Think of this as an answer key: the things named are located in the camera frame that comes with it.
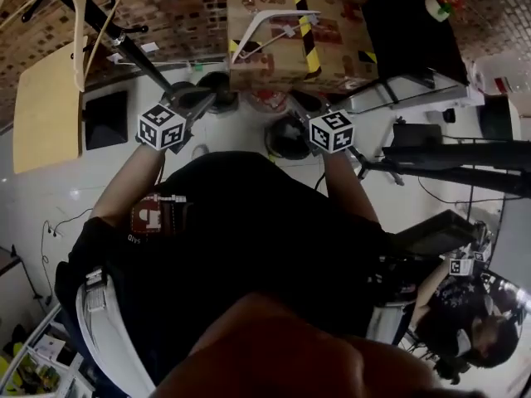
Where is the steel trash can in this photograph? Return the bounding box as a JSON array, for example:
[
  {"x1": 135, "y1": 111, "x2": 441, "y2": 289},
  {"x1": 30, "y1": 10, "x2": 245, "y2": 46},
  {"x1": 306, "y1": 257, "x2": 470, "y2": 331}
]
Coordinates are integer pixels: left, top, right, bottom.
[{"x1": 265, "y1": 116, "x2": 313, "y2": 160}]

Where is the black cabinet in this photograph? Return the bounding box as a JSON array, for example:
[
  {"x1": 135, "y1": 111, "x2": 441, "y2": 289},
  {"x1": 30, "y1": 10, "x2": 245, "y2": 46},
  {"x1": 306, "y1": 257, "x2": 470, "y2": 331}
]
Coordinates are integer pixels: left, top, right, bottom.
[{"x1": 360, "y1": 0, "x2": 472, "y2": 95}]

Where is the person's left forearm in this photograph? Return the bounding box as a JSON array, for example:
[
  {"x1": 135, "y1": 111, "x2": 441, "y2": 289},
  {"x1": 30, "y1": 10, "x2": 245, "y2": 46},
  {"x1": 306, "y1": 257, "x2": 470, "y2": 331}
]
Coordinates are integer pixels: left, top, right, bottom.
[{"x1": 90, "y1": 143, "x2": 166, "y2": 228}]

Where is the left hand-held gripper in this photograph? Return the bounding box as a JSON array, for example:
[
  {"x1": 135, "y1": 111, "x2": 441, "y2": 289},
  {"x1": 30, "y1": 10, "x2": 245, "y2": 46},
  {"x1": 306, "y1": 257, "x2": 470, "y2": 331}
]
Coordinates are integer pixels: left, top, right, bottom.
[{"x1": 136, "y1": 90, "x2": 217, "y2": 155}]

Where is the person's face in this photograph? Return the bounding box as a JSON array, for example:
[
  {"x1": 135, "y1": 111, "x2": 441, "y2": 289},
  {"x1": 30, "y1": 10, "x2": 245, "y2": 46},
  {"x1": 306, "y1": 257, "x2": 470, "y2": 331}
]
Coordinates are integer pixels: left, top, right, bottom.
[{"x1": 149, "y1": 292, "x2": 486, "y2": 398}]

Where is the black tripod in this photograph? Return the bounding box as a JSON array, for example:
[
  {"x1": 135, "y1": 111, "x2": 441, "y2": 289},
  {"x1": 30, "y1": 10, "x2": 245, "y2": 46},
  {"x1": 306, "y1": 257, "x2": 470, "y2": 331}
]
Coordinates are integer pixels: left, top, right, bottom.
[{"x1": 356, "y1": 141, "x2": 531, "y2": 201}]

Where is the small black monitor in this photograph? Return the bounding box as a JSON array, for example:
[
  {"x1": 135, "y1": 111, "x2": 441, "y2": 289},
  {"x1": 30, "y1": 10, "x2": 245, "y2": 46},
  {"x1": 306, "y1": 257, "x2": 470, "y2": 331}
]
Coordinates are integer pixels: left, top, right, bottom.
[{"x1": 392, "y1": 123, "x2": 443, "y2": 149}]

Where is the white green red ornament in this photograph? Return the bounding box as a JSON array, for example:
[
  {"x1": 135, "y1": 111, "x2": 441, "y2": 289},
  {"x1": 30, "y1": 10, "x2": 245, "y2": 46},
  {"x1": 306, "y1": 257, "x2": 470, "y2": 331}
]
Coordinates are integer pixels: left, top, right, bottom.
[{"x1": 423, "y1": 0, "x2": 461, "y2": 22}]

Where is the person's right forearm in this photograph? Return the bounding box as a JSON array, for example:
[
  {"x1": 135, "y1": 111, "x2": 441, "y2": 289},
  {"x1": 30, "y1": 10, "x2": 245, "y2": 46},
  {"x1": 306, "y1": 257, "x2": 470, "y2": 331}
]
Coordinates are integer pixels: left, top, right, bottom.
[{"x1": 321, "y1": 149, "x2": 382, "y2": 224}]

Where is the light wooden table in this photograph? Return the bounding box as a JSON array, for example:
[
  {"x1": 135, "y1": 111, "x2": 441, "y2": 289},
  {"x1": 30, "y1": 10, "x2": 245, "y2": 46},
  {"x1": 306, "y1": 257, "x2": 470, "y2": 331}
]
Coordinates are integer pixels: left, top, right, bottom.
[{"x1": 12, "y1": 35, "x2": 129, "y2": 176}]

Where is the black coat rack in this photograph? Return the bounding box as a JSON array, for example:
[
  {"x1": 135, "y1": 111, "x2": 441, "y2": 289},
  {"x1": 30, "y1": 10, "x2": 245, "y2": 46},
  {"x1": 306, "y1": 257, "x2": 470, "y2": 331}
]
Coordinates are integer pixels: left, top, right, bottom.
[{"x1": 20, "y1": 0, "x2": 217, "y2": 112}]

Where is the taped cardboard box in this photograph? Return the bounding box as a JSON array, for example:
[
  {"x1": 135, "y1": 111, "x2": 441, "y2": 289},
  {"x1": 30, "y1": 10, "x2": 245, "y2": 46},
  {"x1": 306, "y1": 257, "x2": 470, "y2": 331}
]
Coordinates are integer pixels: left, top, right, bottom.
[{"x1": 226, "y1": 0, "x2": 379, "y2": 95}]

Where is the red white snack packet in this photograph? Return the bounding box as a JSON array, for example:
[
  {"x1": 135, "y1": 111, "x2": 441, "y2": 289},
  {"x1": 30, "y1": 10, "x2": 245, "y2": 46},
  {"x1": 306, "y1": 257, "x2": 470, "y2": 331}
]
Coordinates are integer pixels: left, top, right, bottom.
[{"x1": 248, "y1": 89, "x2": 292, "y2": 114}]

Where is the black cable with earbuds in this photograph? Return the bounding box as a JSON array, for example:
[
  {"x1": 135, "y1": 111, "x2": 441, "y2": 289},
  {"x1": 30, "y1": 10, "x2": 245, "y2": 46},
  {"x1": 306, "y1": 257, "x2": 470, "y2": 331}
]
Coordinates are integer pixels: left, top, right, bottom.
[{"x1": 39, "y1": 207, "x2": 95, "y2": 265}]

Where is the black tablet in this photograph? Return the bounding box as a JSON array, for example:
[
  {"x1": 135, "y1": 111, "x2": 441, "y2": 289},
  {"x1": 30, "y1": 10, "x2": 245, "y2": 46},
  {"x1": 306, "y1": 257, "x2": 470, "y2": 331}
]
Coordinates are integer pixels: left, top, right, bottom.
[{"x1": 392, "y1": 209, "x2": 479, "y2": 259}]

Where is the black round bin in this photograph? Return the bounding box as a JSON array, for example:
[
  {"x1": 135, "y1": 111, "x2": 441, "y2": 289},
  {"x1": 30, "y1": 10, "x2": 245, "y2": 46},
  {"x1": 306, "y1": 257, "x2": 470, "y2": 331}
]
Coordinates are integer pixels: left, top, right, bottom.
[{"x1": 197, "y1": 71, "x2": 240, "y2": 114}]

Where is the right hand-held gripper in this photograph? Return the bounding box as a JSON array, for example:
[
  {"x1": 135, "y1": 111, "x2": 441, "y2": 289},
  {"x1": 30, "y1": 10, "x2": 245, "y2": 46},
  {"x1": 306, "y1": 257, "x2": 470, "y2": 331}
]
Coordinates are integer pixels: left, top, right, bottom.
[{"x1": 289, "y1": 96, "x2": 356, "y2": 157}]

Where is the person in dark clothes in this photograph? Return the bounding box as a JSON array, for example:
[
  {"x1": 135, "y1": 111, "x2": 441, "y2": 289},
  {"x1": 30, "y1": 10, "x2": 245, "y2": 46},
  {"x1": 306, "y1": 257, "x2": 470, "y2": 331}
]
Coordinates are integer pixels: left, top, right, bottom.
[{"x1": 53, "y1": 151, "x2": 416, "y2": 389}]

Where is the white metal shelf rack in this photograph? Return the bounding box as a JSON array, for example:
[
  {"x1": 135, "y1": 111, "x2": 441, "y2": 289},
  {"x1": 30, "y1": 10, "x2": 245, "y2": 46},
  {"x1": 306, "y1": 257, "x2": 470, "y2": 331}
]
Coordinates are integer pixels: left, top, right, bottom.
[{"x1": 0, "y1": 304, "x2": 86, "y2": 398}]

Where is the white appliance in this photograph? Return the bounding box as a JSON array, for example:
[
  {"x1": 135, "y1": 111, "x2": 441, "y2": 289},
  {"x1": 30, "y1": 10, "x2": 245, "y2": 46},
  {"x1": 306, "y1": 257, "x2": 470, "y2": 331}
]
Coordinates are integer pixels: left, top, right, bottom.
[{"x1": 470, "y1": 54, "x2": 531, "y2": 140}]

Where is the white hanger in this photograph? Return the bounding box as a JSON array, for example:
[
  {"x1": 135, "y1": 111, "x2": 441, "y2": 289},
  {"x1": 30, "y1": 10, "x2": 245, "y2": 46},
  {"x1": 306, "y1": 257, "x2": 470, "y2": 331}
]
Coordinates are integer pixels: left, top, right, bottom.
[{"x1": 231, "y1": 9, "x2": 323, "y2": 65}]

